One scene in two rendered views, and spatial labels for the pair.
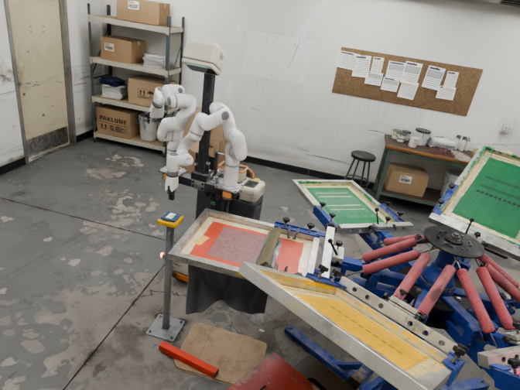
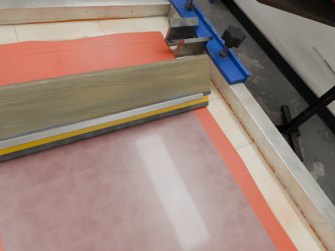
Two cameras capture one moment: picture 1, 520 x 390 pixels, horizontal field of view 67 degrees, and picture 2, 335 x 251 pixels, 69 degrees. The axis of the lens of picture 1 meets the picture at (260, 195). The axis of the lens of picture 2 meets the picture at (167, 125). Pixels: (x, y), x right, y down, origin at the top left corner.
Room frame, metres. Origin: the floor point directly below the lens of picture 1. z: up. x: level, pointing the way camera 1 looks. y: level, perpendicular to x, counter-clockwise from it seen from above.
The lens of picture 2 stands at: (2.08, 0.11, 1.31)
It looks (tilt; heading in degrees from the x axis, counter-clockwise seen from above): 54 degrees down; 211
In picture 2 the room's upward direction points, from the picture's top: 27 degrees clockwise
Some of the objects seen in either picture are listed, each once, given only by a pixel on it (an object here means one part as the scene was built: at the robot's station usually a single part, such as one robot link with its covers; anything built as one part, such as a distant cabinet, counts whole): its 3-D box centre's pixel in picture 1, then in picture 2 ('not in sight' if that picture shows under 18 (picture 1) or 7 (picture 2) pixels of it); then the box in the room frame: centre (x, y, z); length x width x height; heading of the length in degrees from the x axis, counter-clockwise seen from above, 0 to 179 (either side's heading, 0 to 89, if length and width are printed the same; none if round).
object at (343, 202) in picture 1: (355, 202); not in sight; (2.64, -0.71, 1.05); 1.08 x 0.61 x 0.23; 20
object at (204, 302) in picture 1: (227, 295); not in sight; (1.77, 0.10, 0.74); 0.46 x 0.04 x 0.42; 80
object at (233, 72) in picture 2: not in sight; (199, 40); (1.65, -0.18, 0.97); 0.30 x 0.05 x 0.07; 80
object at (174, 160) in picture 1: (179, 162); not in sight; (2.19, 0.51, 1.35); 0.15 x 0.10 x 0.11; 125
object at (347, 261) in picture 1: (346, 263); not in sight; (1.87, -0.54, 1.02); 0.17 x 0.06 x 0.05; 80
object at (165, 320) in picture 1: (168, 276); not in sight; (2.18, 0.55, 0.48); 0.22 x 0.22 x 0.96; 80
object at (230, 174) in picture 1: (231, 174); not in sight; (2.42, 0.21, 1.21); 0.16 x 0.13 x 0.15; 164
